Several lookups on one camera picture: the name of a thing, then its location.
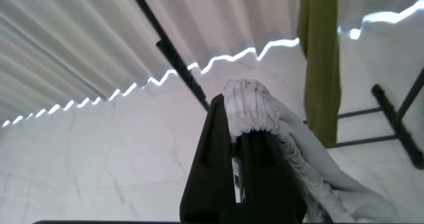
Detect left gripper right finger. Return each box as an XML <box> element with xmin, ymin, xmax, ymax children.
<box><xmin>235</xmin><ymin>130</ymin><xmax>308</xmax><ymax>223</ymax></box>

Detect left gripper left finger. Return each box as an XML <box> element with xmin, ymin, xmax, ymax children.
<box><xmin>180</xmin><ymin>93</ymin><xmax>239</xmax><ymax>223</ymax></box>

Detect pale grey shorts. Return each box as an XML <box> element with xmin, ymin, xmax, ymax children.
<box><xmin>221</xmin><ymin>78</ymin><xmax>401</xmax><ymax>223</ymax></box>

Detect green shirt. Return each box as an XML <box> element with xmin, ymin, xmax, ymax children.
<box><xmin>296</xmin><ymin>0</ymin><xmax>342</xmax><ymax>148</ymax></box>

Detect black clothes rack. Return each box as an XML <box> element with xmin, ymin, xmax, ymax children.
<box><xmin>125</xmin><ymin>0</ymin><xmax>424</xmax><ymax>170</ymax></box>

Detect white curtain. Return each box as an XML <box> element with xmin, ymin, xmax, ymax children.
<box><xmin>0</xmin><ymin>0</ymin><xmax>424</xmax><ymax>125</ymax></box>

